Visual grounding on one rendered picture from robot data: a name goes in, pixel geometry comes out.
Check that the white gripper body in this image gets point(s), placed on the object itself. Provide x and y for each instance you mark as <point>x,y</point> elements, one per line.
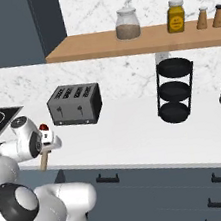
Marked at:
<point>52,141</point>

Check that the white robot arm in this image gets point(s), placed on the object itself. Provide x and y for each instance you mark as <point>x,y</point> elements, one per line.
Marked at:
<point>37,208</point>

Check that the open dark blue drawer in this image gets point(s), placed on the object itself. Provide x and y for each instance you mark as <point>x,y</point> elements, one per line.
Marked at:
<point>35,176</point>

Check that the dark blue drawer front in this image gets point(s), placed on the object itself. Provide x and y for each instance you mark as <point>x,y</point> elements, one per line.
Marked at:
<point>140,180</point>
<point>200,177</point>
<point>178,203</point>

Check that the grey four-slot toaster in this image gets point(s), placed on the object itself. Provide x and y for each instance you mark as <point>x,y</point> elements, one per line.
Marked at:
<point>75,109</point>

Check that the black three-tier stand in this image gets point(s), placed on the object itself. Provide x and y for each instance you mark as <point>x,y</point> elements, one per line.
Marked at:
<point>173,92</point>

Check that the glass jar with brown powder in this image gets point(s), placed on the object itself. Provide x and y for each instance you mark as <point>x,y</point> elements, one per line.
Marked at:
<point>128,28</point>

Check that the yellow jar with white lid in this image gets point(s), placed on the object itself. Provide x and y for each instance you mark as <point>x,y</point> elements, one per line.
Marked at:
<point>175,19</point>

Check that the wooden shaker with white cap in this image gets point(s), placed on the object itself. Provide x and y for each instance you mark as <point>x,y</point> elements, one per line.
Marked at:
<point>202,20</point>

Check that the wooden shaker with black cap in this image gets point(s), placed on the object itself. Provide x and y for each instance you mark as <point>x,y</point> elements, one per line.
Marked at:
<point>218,18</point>

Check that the wooden wall shelf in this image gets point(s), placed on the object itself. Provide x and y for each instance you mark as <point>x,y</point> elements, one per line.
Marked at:
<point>105,45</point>

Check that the dark blue wall cupboard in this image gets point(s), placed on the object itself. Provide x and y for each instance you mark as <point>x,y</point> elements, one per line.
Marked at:
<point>2,31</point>

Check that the white wall socket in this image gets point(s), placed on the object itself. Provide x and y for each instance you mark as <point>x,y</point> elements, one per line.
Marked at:
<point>161,58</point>

